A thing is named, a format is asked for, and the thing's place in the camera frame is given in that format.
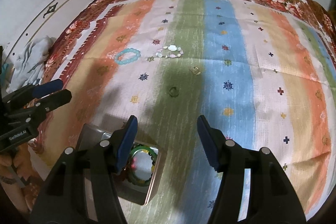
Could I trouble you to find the green jade bangle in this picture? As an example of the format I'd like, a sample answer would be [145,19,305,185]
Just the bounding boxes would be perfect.
[126,144,158,187]

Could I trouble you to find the light blue bead bracelet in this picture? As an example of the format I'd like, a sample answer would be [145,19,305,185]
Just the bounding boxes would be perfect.
[114,47,141,65]

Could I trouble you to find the pastel shell bracelet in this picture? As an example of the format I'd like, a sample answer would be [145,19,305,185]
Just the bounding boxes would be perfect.
[155,44,185,59]

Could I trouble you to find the metal jewelry box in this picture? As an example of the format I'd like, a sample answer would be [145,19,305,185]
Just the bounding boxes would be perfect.
[76,122,165,206]

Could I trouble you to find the person's left hand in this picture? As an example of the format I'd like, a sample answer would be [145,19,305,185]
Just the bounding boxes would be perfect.
[1,143,34,186]

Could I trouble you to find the grey crumpled cloth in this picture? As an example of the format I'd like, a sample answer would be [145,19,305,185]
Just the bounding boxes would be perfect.
[7,36,54,93]

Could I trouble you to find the white door panel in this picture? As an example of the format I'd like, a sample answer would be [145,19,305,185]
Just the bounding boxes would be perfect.
[2,0,93,63]

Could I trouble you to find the striped colourful bed cover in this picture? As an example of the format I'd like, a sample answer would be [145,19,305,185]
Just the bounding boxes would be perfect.
[34,0,336,224]

